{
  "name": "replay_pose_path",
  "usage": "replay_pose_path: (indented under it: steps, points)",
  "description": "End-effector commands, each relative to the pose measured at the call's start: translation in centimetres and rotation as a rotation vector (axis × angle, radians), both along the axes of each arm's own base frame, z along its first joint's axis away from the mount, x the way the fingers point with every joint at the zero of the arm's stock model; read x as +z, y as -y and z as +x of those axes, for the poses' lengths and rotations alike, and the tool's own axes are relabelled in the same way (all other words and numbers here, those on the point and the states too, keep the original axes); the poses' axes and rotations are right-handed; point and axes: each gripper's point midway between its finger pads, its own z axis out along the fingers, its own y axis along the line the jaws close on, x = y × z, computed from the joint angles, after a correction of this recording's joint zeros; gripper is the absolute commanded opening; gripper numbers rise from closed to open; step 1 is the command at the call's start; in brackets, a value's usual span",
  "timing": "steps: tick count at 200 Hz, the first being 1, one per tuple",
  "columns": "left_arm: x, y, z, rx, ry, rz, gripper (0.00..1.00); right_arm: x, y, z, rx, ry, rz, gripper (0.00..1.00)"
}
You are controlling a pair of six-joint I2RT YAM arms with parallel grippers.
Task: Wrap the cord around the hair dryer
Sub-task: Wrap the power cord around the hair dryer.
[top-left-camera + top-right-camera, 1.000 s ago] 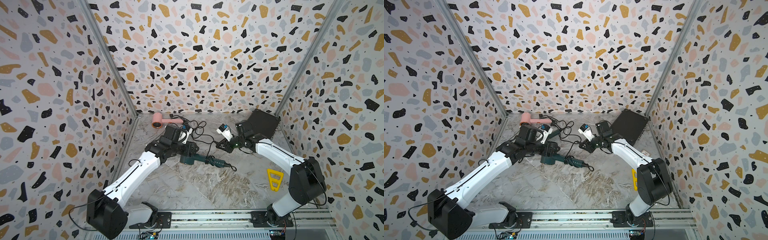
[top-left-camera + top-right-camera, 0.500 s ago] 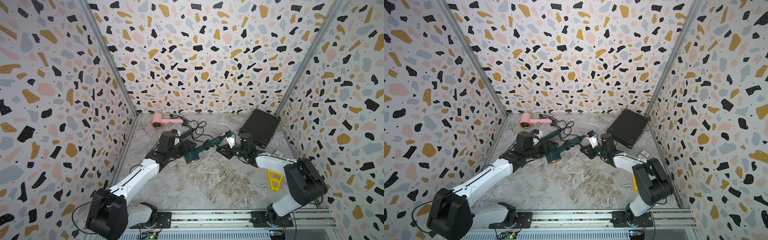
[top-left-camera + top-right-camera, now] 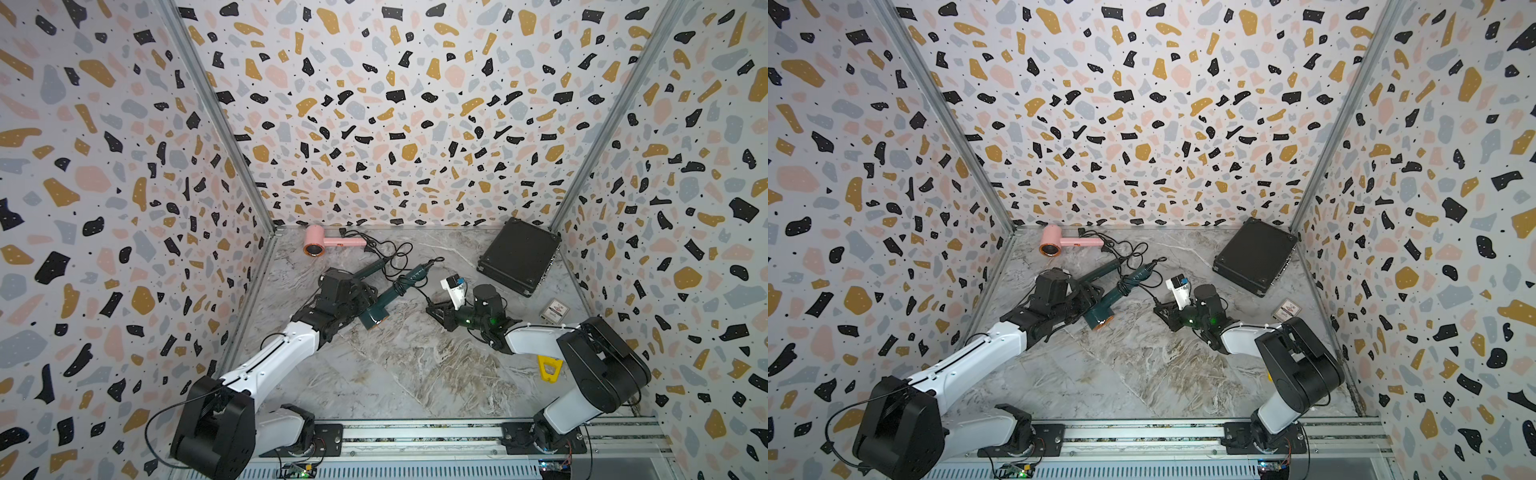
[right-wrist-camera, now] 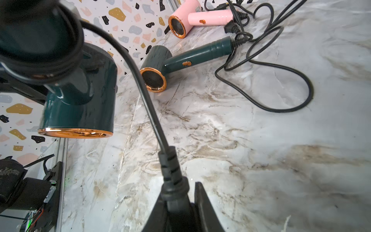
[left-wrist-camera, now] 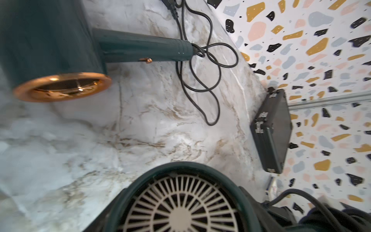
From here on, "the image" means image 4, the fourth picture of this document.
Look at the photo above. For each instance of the green hair dryer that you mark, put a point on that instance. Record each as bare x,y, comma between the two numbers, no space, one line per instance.
159,62
45,58

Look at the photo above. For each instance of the pink hair dryer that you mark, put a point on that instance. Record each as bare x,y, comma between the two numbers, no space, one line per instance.
189,15

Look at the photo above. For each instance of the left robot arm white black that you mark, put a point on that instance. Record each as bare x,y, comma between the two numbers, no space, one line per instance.
42,196

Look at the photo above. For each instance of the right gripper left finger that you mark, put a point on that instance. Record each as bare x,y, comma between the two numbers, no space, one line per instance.
158,219

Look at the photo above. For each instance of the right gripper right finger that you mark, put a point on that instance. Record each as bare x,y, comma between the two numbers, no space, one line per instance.
207,220

